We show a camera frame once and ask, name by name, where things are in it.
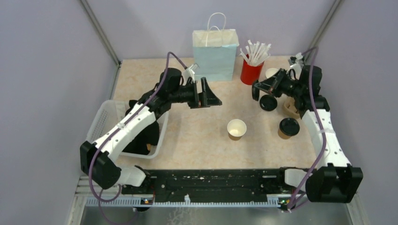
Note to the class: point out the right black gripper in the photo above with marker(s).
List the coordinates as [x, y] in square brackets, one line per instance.
[273, 80]

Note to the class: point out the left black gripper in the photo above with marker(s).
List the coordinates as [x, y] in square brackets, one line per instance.
[204, 99]

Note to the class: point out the black plastic cup lid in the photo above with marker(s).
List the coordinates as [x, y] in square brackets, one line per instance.
[289, 127]

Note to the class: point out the brown paper coffee cup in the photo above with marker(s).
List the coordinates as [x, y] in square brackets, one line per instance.
[283, 135]

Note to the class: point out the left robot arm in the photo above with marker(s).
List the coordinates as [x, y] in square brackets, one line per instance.
[98, 158]

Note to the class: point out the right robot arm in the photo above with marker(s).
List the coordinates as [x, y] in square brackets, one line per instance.
[331, 178]

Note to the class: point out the stacked brown paper cups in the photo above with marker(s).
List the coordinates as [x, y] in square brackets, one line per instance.
[271, 72]

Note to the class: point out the stack of black lids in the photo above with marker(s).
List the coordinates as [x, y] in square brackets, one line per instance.
[268, 103]

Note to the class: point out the red ribbed straw cup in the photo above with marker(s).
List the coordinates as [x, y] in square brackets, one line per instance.
[250, 74]

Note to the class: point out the cardboard cup carrier tray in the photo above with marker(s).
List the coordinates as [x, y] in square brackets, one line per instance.
[289, 108]

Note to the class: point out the white wrapped straws bundle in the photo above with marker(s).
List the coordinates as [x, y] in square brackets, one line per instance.
[256, 53]

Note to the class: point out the light blue paper bag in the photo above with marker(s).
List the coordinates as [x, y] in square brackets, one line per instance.
[214, 51]

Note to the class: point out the black cloth in basket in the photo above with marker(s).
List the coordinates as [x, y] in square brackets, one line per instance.
[143, 142]

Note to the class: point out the clear plastic basket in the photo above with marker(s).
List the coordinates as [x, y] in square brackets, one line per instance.
[113, 111]

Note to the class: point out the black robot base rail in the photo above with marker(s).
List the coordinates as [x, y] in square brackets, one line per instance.
[219, 185]

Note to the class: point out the white toothed cable rail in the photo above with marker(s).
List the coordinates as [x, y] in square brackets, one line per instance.
[272, 202]

